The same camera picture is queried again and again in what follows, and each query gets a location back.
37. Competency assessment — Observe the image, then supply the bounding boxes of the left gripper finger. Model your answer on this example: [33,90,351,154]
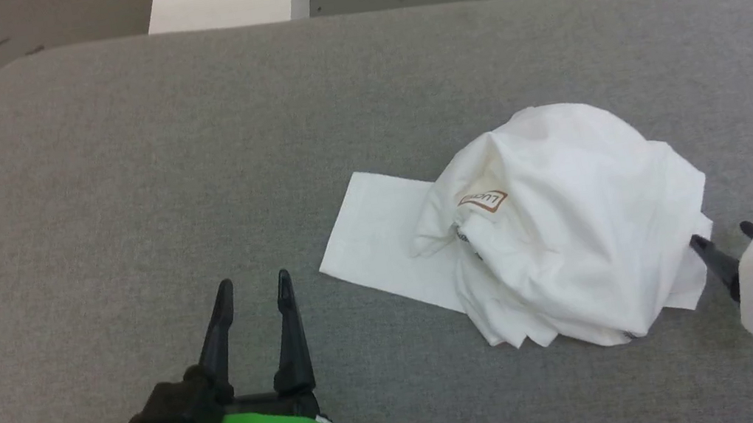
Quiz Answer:
[258,266,317,397]
[188,278,251,405]

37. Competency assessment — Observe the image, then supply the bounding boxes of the white garment with LUCKY label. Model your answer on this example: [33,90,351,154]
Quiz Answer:
[300,82,730,388]

